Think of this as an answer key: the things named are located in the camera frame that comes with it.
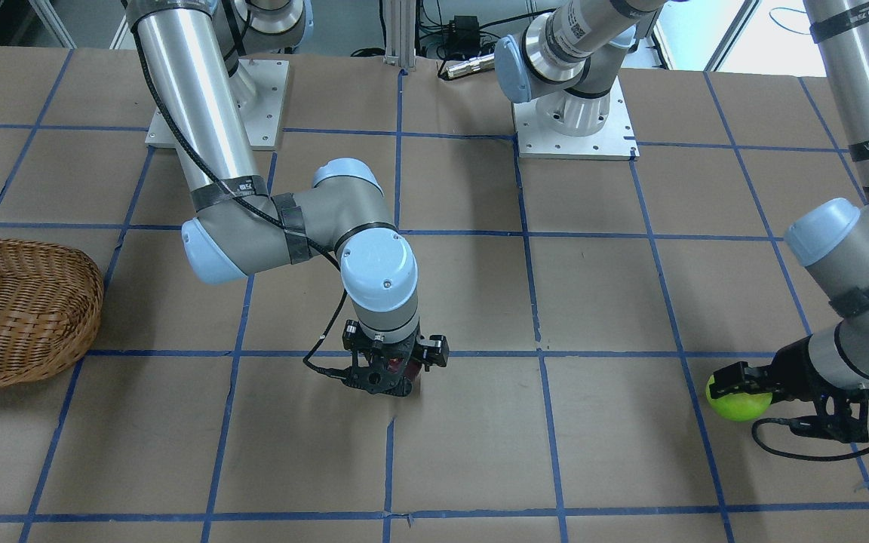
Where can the dark purple apple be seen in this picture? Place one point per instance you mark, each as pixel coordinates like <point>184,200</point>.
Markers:
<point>406,369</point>

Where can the woven wicker basket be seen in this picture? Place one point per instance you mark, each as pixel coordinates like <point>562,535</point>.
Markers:
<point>50,308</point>

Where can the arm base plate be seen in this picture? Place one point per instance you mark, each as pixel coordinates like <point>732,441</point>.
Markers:
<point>563,126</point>
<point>258,92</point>

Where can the metal connector plug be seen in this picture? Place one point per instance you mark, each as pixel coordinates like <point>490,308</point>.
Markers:
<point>480,64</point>

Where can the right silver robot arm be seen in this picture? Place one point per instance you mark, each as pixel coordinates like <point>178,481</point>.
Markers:
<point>189,55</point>

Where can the black power adapter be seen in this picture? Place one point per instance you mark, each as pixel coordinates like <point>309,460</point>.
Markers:
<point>464,32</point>

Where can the aluminium frame post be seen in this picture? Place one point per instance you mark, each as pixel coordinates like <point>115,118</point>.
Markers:
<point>400,24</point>

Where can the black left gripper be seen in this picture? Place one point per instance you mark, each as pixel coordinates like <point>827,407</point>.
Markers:
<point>799,370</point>

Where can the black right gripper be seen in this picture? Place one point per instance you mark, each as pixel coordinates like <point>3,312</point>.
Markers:
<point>432,351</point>

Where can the green apple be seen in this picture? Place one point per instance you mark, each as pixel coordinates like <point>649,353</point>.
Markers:
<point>738,407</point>

